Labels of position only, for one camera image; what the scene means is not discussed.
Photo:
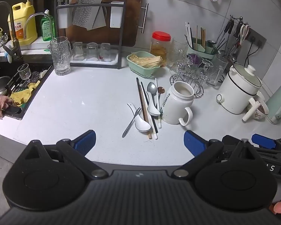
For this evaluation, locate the textured glass mug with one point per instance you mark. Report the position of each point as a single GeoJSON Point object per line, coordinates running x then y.
{"type": "Point", "coordinates": [59, 58]}
{"type": "Point", "coordinates": [216, 71]}
{"type": "Point", "coordinates": [179, 49]}

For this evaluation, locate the metal ladle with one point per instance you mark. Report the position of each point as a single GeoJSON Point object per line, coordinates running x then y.
{"type": "Point", "coordinates": [212, 42]}

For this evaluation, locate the yellow cloth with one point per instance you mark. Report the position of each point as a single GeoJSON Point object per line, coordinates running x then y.
{"type": "Point", "coordinates": [22, 96]}

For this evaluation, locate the brown wooden chopstick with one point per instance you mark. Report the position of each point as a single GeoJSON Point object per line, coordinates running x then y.
{"type": "Point", "coordinates": [147, 124]}

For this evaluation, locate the cooker lid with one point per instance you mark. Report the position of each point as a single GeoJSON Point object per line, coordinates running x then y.
{"type": "Point", "coordinates": [243, 75]}

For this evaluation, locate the pale green kettle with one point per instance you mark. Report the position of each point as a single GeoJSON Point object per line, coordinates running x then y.
{"type": "Point", "coordinates": [279, 100]}

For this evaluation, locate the small clear glass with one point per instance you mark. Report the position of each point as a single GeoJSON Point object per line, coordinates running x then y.
{"type": "Point", "coordinates": [105, 51]}
{"type": "Point", "coordinates": [91, 50]}
{"type": "Point", "coordinates": [77, 50]}

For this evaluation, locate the black sink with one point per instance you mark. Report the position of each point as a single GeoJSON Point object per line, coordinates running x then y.
{"type": "Point", "coordinates": [28, 105]}

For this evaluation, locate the black thin standing utensils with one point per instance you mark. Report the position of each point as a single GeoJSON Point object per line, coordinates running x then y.
{"type": "Point", "coordinates": [221, 44]}

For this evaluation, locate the green utensil holder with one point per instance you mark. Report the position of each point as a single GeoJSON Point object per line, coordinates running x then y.
{"type": "Point", "coordinates": [201, 51]}

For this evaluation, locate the green dish soap bottle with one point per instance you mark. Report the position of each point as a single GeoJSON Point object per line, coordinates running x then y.
{"type": "Point", "coordinates": [46, 29]}

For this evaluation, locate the row of hanging utensils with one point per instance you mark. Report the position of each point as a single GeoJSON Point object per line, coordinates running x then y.
{"type": "Point", "coordinates": [230, 28]}

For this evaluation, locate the metal spoon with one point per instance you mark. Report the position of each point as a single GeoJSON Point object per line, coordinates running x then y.
{"type": "Point", "coordinates": [152, 88]}

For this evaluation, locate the scissors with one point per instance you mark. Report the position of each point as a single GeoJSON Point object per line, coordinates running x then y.
{"type": "Point", "coordinates": [244, 31]}

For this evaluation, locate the bunch of standing sticks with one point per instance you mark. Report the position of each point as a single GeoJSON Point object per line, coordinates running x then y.
{"type": "Point", "coordinates": [202, 37]}

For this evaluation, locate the plastic jar red lid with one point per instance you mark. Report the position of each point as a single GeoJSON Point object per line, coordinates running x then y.
{"type": "Point", "coordinates": [160, 49]}

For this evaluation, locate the black dish rack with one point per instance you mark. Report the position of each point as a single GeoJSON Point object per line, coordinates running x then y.
{"type": "Point", "coordinates": [93, 62]}

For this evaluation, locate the chrome faucet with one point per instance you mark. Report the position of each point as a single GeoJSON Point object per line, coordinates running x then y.
{"type": "Point", "coordinates": [27, 28]}

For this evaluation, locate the wooden cutting board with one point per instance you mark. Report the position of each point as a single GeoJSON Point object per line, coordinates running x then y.
{"type": "Point", "coordinates": [126, 23]}

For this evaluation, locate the patterned cleaver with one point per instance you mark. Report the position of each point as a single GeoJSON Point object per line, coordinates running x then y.
{"type": "Point", "coordinates": [86, 11]}

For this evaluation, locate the inverted clear glass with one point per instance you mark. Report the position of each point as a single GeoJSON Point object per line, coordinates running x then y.
{"type": "Point", "coordinates": [185, 66]}

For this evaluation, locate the metal fork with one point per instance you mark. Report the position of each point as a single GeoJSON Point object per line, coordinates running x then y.
{"type": "Point", "coordinates": [131, 123]}

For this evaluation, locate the white ceramic spoon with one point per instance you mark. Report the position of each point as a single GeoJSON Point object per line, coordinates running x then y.
{"type": "Point", "coordinates": [153, 110]}
{"type": "Point", "coordinates": [141, 123]}

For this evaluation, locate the pink cloth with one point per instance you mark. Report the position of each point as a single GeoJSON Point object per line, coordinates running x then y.
{"type": "Point", "coordinates": [0, 105]}

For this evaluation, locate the green plastic basket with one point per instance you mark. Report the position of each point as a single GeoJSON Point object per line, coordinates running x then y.
{"type": "Point", "coordinates": [140, 71]}

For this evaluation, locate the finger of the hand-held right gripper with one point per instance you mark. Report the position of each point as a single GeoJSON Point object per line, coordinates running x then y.
{"type": "Point", "coordinates": [229, 140]}
{"type": "Point", "coordinates": [263, 141]}

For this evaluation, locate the grey wall socket plate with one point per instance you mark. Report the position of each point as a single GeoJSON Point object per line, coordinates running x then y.
{"type": "Point", "coordinates": [257, 38]}

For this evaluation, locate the steel wool scrubber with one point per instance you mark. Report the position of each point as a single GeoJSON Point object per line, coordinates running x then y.
{"type": "Point", "coordinates": [37, 75]}

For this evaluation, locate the white ceramic mug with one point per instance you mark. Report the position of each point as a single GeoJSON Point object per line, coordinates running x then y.
{"type": "Point", "coordinates": [175, 107]}

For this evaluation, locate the plain steel cleaver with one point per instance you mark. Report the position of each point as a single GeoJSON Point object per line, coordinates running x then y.
{"type": "Point", "coordinates": [99, 20]}

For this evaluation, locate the yellow detergent jug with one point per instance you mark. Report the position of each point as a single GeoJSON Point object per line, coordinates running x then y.
{"type": "Point", "coordinates": [23, 28]}

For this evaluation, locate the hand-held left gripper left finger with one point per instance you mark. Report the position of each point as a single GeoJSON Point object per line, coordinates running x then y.
{"type": "Point", "coordinates": [85, 141]}

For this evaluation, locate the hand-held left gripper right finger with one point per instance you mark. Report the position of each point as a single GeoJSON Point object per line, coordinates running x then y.
{"type": "Point", "coordinates": [194, 143]}

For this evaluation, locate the black chopstick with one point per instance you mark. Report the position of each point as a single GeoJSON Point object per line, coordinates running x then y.
{"type": "Point", "coordinates": [138, 86]}
{"type": "Point", "coordinates": [154, 124]}

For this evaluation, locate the enoki mushroom bunch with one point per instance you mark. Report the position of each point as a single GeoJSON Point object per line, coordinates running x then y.
{"type": "Point", "coordinates": [145, 61]}

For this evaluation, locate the white electric cooker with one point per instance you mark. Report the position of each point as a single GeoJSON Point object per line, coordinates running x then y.
{"type": "Point", "coordinates": [236, 96]}

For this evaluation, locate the small copper spoon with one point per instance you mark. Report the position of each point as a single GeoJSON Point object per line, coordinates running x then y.
{"type": "Point", "coordinates": [161, 89]}

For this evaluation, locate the white plastic rack cup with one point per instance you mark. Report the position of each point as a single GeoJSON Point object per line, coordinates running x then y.
{"type": "Point", "coordinates": [62, 20]}
{"type": "Point", "coordinates": [117, 16]}

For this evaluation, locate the wine glass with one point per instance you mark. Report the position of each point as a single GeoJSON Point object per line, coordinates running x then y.
{"type": "Point", "coordinates": [24, 71]}

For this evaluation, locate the dark bronze faucet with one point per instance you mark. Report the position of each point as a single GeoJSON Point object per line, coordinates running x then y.
{"type": "Point", "coordinates": [15, 42]}

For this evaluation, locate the inverted glass goblet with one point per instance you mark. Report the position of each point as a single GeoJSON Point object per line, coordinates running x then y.
{"type": "Point", "coordinates": [206, 63]}

